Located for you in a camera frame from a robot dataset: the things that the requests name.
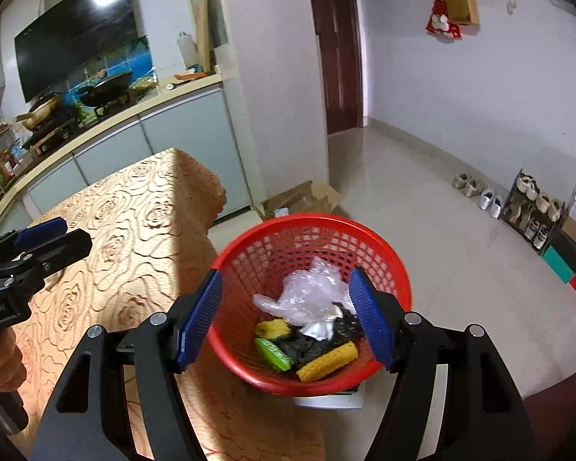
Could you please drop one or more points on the black range hood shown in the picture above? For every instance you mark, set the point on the black range hood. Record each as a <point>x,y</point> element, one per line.
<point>77,38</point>

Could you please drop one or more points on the clear plastic bottle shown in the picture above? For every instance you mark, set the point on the clear plastic bottle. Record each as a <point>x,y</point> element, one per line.
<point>188,53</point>

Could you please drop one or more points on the cardboard box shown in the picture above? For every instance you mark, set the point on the cardboard box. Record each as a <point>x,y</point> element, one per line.
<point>307,199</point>

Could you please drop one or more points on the red plastic mesh basket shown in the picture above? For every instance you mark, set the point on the red plastic mesh basket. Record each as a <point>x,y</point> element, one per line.
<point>249,259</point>

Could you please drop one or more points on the beige shoe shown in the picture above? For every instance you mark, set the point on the beige shoe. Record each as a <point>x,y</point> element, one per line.
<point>460,181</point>
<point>471,188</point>

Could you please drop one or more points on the kitchen counter with cabinets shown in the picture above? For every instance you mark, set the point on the kitchen counter with cabinets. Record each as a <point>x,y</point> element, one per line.
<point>173,129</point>

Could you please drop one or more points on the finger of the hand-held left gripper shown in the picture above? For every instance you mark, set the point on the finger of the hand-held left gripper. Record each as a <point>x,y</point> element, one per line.
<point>62,252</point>
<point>41,231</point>

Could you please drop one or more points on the stack of shoe boxes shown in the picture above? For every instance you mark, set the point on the stack of shoe boxes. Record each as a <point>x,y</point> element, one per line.
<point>571,249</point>

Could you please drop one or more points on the black wok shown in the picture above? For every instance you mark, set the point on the black wok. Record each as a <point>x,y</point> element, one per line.
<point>105,89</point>

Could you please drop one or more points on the white plastic bag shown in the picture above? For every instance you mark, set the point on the white plastic bag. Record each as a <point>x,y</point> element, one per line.
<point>321,329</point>

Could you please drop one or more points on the green snack wrapper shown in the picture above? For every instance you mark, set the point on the green snack wrapper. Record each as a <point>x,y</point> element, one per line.
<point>273,354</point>

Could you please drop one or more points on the person's left hand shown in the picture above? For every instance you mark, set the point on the person's left hand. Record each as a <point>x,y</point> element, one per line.
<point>7,360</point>

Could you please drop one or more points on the dark wooden door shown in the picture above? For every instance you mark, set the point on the dark wooden door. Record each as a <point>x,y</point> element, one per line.
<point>338,48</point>

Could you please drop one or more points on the wooden cutting board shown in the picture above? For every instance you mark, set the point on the wooden cutting board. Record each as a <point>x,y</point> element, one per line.
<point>204,33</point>

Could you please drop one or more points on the brown paper bag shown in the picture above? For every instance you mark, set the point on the brown paper bag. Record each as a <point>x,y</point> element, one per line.
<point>461,2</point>

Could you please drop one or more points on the shoe rack with shoes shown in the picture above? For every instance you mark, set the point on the shoe rack with shoes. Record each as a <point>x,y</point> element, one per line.
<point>530,211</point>

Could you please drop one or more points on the clear plastic bag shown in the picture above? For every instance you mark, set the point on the clear plastic bag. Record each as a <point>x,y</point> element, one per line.
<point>307,288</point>

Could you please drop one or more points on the metal spice rack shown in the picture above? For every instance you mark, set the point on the metal spice rack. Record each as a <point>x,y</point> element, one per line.
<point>0,163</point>

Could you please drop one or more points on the large yellow foam net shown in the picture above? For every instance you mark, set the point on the large yellow foam net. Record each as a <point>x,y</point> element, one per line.
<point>326,362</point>

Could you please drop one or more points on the black plastic bag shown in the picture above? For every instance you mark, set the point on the black plastic bag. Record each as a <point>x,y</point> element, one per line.
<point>312,345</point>

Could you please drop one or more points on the frying pan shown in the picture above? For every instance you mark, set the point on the frying pan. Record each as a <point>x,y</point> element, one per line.
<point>41,110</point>

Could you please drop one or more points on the small yellow foam net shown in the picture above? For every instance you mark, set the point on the small yellow foam net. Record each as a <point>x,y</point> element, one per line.
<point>273,329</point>

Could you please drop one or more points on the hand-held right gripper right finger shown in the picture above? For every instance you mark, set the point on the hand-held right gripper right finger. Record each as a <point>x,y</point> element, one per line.
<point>372,321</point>

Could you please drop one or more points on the red hanging bag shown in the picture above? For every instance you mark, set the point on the red hanging bag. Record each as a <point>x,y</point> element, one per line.
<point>439,21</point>

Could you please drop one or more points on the orange kitchen utensil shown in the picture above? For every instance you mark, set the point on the orange kitchen utensil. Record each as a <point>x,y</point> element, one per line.
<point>192,76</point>

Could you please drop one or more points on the gas stove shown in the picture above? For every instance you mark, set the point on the gas stove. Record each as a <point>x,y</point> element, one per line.
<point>57,132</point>

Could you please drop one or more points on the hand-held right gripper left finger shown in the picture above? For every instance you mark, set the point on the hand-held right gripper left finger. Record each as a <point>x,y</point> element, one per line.
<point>199,317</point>

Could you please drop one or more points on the white shoe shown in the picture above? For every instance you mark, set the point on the white shoe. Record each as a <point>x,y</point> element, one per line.
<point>486,198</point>
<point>498,206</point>

